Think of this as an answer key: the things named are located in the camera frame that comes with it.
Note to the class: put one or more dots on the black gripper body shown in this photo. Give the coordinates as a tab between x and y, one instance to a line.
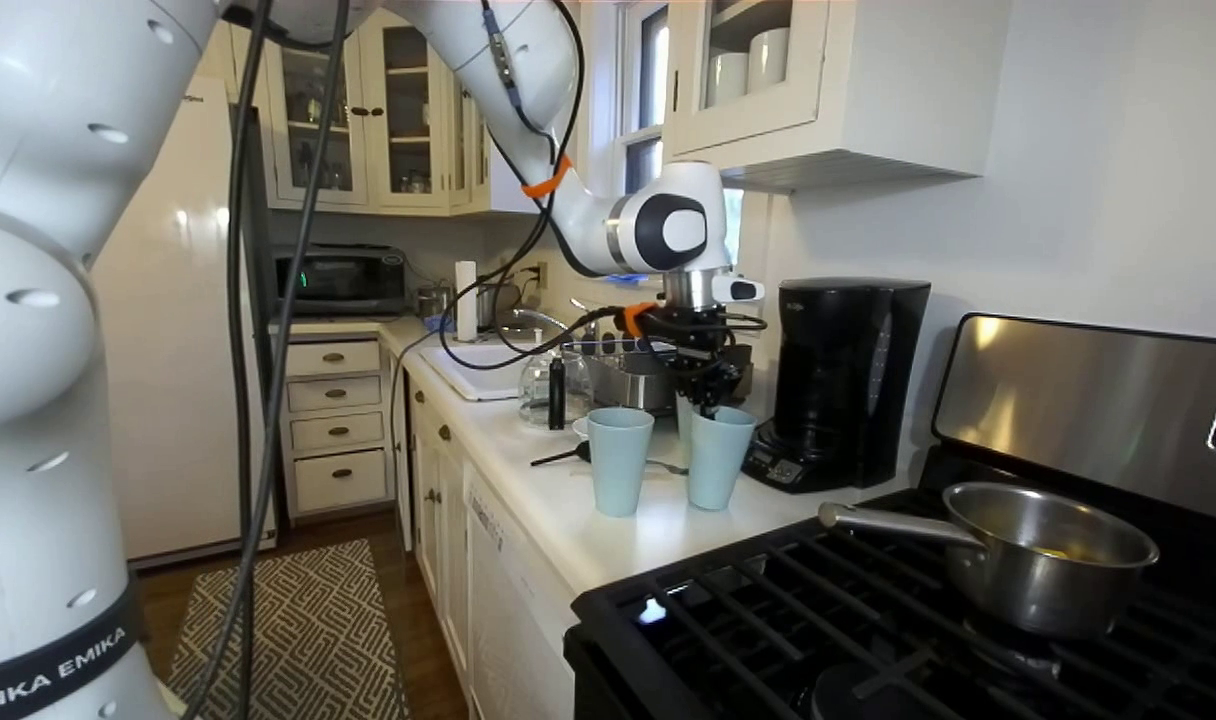
699	356

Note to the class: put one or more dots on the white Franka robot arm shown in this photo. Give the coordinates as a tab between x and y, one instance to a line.
48	265

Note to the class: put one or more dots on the black steel gas stove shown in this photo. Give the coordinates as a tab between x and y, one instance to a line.
792	627

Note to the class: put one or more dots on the silver metal pot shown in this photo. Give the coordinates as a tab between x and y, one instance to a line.
616	383

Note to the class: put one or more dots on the black coffee maker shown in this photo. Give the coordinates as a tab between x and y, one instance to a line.
840	372

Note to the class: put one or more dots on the small black bottle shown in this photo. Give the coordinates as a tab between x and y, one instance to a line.
556	395

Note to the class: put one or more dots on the clear drinking glass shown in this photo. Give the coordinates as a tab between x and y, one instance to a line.
537	383

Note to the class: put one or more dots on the white kitchen sink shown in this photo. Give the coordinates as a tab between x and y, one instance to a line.
482	376

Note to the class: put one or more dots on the white paper towel roll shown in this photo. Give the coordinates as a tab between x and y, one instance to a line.
467	303

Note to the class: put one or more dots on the white lower counter cabinets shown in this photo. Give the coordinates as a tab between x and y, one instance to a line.
503	600

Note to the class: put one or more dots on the kitchen window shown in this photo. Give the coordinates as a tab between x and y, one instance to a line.
655	81

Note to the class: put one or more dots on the white mug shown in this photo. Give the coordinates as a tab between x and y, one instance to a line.
771	58
730	76

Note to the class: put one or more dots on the white drawer cabinet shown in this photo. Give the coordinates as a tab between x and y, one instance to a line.
339	427

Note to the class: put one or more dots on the black toaster oven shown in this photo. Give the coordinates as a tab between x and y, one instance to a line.
343	282

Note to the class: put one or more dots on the white glass-front upper cabinets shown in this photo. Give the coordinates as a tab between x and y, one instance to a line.
369	163

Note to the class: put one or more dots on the patterned grey rug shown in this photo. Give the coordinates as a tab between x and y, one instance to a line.
312	641

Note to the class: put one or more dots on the white refrigerator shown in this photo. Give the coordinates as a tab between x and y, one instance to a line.
170	400

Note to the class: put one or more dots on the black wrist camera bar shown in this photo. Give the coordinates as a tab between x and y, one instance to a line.
703	320

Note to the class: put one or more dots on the white wall cabinet glass door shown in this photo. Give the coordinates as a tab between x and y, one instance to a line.
875	93

